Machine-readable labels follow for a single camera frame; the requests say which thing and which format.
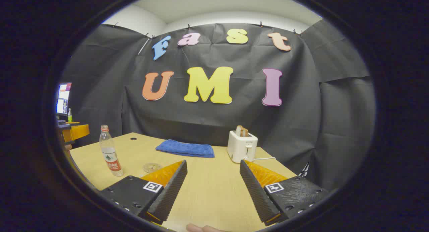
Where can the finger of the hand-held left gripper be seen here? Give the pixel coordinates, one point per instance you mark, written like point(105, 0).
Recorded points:
point(78, 132)

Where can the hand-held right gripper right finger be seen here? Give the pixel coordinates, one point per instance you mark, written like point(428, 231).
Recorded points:
point(256, 195)

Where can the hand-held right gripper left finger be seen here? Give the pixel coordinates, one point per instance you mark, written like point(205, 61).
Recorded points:
point(171, 191)

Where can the round wooden coaster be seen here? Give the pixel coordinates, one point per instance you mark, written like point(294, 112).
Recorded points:
point(151, 167)

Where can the clear plastic water bottle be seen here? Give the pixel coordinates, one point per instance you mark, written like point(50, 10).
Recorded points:
point(110, 158)

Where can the green bottle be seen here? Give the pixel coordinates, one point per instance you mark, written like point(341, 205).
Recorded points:
point(70, 116)

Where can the computer monitor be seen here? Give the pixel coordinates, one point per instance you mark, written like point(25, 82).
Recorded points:
point(63, 99)

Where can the blue folded towel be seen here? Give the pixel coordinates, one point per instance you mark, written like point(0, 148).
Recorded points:
point(186, 148)

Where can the white toaster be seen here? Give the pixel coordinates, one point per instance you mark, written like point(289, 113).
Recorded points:
point(239, 148)

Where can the black and white checkered sheet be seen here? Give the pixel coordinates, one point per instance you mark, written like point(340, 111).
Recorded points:
point(304, 171)

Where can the bread slice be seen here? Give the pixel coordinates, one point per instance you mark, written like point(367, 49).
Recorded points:
point(242, 131)

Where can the black backdrop cloth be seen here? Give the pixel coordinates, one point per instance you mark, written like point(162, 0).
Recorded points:
point(234, 125)

